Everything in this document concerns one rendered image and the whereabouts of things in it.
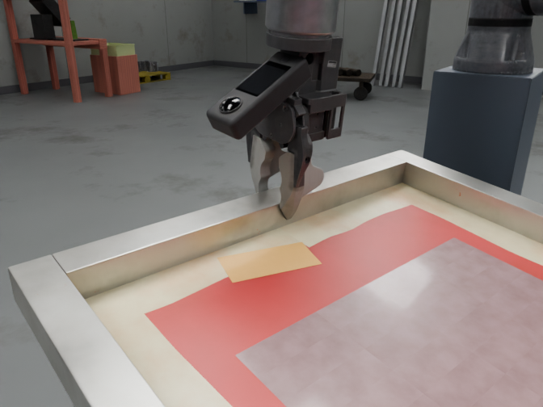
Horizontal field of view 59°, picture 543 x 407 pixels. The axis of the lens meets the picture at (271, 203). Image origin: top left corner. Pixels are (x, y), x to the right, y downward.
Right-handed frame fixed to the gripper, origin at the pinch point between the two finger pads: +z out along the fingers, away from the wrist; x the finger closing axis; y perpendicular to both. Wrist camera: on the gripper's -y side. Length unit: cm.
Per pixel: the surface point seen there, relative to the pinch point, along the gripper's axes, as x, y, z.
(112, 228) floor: 224, 68, 136
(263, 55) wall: 797, 666, 173
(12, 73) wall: 825, 164, 175
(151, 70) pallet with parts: 819, 406, 189
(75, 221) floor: 249, 53, 139
